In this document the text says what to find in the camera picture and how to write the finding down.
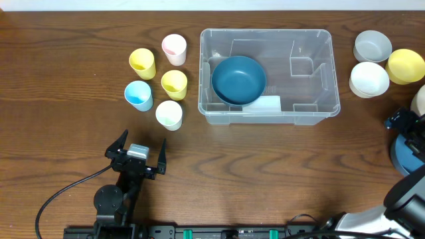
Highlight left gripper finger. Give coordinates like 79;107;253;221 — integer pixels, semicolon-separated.
105;129;128;158
157;139;167;175

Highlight beige large bowl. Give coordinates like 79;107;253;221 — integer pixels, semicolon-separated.
410;85;425;116

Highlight yellow small bowl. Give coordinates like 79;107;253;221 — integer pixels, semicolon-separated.
385;49;424;85

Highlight white small bowl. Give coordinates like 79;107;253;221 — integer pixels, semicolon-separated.
349;62;390;98

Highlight dark blue large bowl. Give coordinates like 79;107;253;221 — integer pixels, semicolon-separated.
211;56;267;106

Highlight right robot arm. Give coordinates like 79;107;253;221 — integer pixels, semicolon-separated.
320;108;424;238

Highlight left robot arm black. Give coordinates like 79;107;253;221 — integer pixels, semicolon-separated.
94;130;167;234

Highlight clear plastic storage container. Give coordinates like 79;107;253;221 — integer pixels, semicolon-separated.
198;29;341;125

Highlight pale green plastic cup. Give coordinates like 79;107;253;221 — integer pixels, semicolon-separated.
155;100;183;131

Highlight light blue plastic cup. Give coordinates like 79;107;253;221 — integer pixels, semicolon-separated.
124;80;153;112

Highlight yellow plastic cup near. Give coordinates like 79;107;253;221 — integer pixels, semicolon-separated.
161;70;188;101

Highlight yellow plastic cup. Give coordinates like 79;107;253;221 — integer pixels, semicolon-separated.
129;48;156;80
161;70;188;101

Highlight grey small bowl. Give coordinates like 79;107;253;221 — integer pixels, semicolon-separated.
353;30;392;63

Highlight yellow plastic cup far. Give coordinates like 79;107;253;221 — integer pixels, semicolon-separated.
129;48;156;80

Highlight pink plastic cup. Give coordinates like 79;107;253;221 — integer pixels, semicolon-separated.
161;34;187;66

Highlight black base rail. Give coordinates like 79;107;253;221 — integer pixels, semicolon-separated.
63;224;316;239

